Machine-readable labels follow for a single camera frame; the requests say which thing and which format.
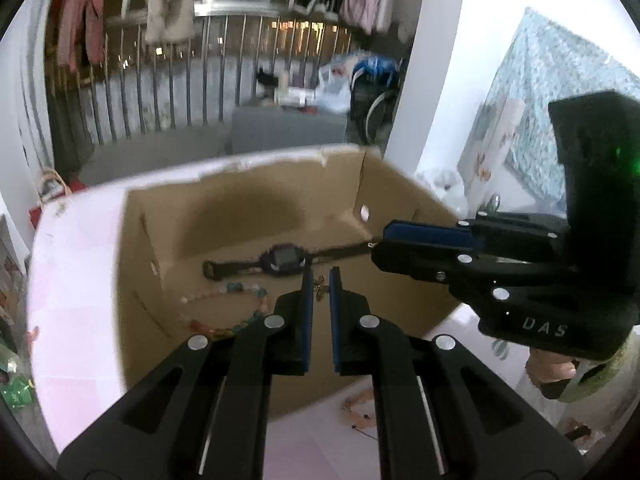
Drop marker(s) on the large cardboard box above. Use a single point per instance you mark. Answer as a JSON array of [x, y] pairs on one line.
[[250, 220]]

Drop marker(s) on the white flat box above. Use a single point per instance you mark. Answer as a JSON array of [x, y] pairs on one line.
[[297, 96]]

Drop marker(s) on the red paper bag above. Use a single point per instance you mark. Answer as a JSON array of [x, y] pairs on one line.
[[36, 216]]

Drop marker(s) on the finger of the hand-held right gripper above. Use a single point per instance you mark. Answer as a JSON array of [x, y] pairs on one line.
[[425, 234], [425, 260]]

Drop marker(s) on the hanging beige coat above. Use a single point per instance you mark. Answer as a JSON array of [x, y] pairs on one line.
[[170, 5]]

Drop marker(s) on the crumpled white plastic bag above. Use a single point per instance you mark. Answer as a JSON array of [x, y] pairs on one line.
[[442, 190]]

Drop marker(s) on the small black item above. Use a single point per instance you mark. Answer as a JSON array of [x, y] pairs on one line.
[[266, 77]]

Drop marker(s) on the person's right hand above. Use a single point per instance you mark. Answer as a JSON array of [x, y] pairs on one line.
[[547, 372]]

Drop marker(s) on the gold butterfly pendant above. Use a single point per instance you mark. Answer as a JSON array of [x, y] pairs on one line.
[[321, 290]]

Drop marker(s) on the green plastic bottle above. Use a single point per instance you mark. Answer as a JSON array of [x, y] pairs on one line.
[[17, 392]]

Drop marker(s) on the dark blue smart watch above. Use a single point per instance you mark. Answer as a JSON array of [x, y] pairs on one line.
[[282, 257]]

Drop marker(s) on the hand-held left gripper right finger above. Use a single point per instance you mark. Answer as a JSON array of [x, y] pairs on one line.
[[335, 310]]

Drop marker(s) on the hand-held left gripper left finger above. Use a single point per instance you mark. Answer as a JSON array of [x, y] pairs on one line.
[[306, 310]]

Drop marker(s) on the white plastic shopping bag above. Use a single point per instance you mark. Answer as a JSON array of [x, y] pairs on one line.
[[335, 85]]

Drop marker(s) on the blue patterned cloth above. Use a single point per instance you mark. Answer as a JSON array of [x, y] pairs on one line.
[[540, 60]]

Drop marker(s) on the wheelchair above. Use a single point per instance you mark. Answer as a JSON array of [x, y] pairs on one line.
[[375, 105]]

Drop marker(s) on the metal balcony railing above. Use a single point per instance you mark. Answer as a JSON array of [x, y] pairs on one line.
[[170, 95]]

